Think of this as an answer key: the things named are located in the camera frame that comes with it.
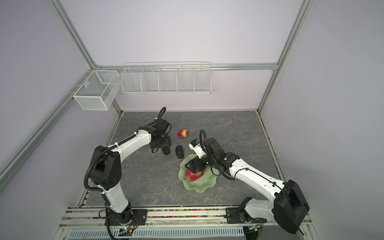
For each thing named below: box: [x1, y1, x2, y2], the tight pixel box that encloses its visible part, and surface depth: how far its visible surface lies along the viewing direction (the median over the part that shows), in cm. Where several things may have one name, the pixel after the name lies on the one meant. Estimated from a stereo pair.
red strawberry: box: [177, 129, 190, 138], surface depth 105 cm
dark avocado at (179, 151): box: [175, 145, 184, 159], surface depth 97 cm
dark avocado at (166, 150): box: [162, 147, 171, 155], surface depth 97 cm
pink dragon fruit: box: [185, 168, 207, 182], surface depth 82 cm
